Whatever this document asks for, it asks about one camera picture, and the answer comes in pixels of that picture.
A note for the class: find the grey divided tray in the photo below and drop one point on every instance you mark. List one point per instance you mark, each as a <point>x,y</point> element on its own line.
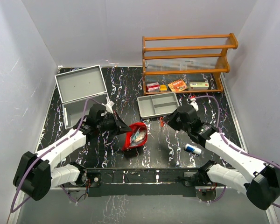
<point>157,105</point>

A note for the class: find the clear plastic medicine packet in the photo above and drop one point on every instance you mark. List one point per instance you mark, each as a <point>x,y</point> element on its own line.
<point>137,137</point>

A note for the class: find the blue white tube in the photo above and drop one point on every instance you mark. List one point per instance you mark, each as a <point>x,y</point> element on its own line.
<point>192,149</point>

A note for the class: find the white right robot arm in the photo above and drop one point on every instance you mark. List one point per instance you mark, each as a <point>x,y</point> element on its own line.
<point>259,180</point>

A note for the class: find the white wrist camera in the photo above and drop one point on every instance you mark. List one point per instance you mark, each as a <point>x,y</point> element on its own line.
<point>109,105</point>
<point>193,103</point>

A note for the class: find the orange wooden shelf rack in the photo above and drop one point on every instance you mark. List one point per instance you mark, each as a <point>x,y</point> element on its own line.
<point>196,58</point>

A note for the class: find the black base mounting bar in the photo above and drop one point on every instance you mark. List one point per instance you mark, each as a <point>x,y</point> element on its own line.
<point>146,181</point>

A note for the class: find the grey open medicine case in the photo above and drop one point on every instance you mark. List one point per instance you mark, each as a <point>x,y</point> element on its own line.
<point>79,90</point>

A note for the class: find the red first aid kit pouch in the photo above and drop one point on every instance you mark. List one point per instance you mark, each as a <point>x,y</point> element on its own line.
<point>134,127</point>

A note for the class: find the long white medicine box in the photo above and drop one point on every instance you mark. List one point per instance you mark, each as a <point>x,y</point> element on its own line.
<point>198,86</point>

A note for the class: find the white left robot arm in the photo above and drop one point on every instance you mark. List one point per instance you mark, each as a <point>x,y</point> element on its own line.
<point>38,173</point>

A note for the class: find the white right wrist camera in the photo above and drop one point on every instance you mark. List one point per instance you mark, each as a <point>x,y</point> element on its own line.
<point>193,103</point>

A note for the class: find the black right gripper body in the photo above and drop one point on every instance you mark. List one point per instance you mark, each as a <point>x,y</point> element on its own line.
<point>177,124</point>

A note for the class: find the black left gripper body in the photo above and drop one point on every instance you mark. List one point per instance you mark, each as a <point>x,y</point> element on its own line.
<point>107,124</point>

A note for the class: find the red white medicine box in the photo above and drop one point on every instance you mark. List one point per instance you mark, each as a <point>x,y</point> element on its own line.
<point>153,87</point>

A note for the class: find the orange medicine packet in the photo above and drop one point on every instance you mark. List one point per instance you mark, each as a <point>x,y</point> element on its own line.
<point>177,86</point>

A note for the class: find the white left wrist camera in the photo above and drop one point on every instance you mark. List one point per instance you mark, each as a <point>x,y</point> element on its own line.
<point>109,105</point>

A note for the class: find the small yellow box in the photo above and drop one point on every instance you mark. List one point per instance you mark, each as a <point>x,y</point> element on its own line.
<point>163,88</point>

